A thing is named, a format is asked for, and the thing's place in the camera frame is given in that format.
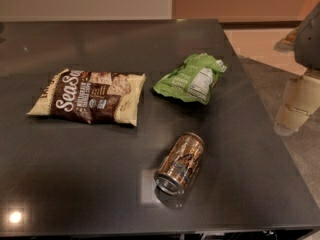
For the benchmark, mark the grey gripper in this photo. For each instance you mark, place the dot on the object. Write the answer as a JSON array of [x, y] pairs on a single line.
[[309, 40]]

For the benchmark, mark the orange soda can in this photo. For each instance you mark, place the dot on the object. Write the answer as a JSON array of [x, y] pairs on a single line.
[[179, 167]]

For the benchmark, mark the green rice chip bag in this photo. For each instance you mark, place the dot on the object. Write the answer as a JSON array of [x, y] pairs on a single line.
[[193, 80]]

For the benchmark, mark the brown sea salt chip bag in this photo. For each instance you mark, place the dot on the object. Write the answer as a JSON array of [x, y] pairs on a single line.
[[91, 97]]

